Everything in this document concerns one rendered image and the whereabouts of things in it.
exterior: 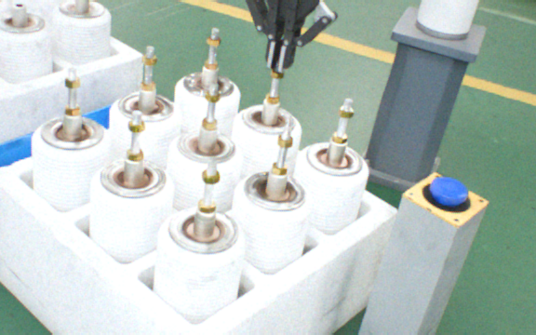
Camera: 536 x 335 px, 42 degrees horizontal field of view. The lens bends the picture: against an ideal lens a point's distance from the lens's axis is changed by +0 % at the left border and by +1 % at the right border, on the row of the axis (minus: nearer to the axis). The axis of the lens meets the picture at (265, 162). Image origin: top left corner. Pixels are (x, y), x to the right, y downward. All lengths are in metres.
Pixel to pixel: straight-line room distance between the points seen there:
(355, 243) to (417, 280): 0.13
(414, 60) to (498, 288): 0.41
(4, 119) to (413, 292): 0.67
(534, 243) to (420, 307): 0.56
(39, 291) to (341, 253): 0.39
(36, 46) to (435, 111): 0.68
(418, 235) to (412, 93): 0.52
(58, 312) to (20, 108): 0.36
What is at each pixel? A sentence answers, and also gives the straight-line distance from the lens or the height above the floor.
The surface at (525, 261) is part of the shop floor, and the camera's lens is 1.30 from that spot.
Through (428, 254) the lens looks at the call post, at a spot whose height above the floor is 0.26.
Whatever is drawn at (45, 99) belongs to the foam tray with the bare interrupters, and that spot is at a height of 0.15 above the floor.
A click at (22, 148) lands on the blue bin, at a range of 1.15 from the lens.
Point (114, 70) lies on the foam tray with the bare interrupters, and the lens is 1.24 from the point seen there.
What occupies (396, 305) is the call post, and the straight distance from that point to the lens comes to 0.85.
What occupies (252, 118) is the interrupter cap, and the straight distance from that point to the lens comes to 0.97.
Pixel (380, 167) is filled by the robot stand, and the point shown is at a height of 0.03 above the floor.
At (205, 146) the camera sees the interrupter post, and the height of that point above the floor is 0.26.
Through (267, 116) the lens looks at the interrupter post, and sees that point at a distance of 0.96.
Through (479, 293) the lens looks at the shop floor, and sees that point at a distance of 1.19.
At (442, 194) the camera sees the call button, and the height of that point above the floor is 0.33.
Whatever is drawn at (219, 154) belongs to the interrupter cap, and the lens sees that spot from 0.88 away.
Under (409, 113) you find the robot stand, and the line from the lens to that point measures 1.29.
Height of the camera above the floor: 0.73
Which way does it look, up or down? 33 degrees down
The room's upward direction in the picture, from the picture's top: 10 degrees clockwise
